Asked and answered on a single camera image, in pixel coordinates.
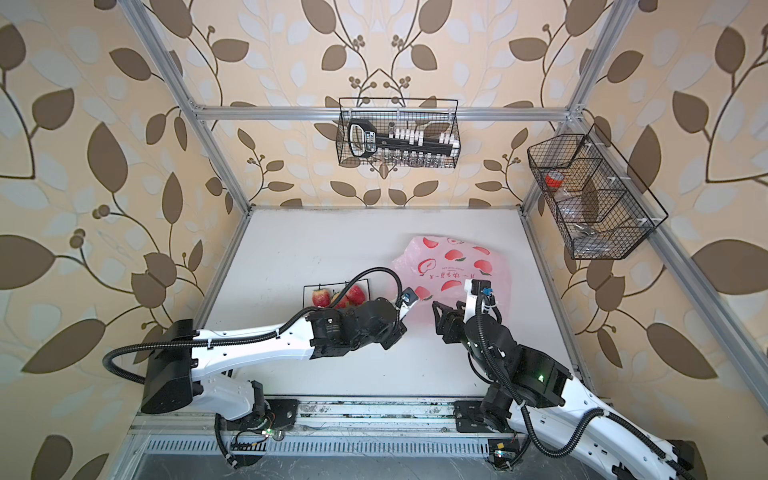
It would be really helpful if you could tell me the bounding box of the fake strawberry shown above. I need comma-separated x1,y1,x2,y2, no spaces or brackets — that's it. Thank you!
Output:
311,288,332,308
345,284,367,306
332,294,349,309

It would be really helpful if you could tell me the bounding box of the pink plastic bag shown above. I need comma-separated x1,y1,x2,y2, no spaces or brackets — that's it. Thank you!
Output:
392,236,512,324

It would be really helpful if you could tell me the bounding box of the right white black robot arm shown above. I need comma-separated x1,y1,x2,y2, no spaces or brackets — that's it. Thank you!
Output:
432,281,696,479

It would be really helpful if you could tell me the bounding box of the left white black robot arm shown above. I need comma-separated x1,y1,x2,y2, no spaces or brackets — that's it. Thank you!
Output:
102,267,419,469

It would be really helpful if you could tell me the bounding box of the white square plate black rim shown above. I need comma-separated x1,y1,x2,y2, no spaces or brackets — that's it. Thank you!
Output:
302,280,370,309

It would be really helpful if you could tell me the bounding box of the clear bottle red cap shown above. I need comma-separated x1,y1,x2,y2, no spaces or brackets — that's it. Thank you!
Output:
545,171,596,235

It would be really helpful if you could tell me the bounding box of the black test tube rack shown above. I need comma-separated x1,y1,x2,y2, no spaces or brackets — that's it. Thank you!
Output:
346,119,461,163

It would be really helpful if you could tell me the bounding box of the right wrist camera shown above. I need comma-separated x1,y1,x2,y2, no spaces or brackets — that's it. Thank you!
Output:
467,279,496,315

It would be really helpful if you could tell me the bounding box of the right black wire basket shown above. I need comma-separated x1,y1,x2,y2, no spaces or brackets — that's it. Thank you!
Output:
527,125,668,260

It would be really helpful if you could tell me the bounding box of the black wire basket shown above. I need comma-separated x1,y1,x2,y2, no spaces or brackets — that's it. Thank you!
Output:
335,95,462,169
527,125,668,260

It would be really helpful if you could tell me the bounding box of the back black wire basket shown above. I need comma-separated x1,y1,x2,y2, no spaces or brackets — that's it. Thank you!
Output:
335,95,462,169

